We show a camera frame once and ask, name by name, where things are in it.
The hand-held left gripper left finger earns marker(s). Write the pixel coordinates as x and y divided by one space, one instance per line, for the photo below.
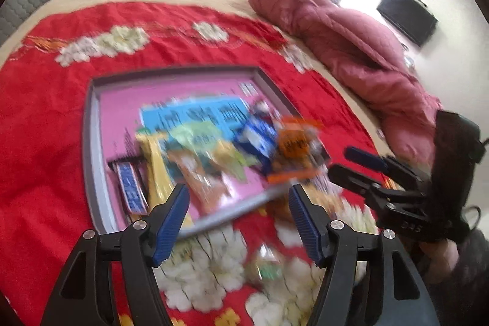
172 223

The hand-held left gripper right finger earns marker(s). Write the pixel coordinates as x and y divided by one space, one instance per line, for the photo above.
305 223

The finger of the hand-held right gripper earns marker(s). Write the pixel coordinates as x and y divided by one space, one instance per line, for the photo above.
351 176
365 155

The yellow wafer packet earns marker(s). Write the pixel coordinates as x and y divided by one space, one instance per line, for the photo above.
156 173

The brown chocolate bar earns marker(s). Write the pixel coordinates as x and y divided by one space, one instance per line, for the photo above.
131 188

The clear bun packet orange stripe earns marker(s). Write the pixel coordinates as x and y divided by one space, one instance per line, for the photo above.
195 173

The light green long packet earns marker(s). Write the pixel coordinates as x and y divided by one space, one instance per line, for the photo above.
198 137

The blue snack packet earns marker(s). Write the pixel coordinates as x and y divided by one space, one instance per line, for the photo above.
256 139

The grey cardboard box tray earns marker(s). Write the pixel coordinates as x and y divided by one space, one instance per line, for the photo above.
89 158

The red cartoon snack packet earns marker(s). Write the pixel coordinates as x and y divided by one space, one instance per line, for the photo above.
263 108

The person's right forearm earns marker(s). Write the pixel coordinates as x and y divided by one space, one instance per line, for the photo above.
466 272

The person's right hand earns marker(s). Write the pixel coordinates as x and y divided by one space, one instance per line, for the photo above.
439 253

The small green wrapped candy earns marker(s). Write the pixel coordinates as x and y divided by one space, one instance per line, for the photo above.
267 265

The pink quilted quilt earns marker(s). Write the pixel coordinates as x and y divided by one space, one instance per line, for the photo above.
336 35

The pink book with blue label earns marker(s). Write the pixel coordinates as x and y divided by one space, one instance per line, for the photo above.
122 108

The black television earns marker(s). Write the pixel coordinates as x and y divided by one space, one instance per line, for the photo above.
407 14

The red floral blanket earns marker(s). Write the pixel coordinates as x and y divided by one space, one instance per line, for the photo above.
46 119

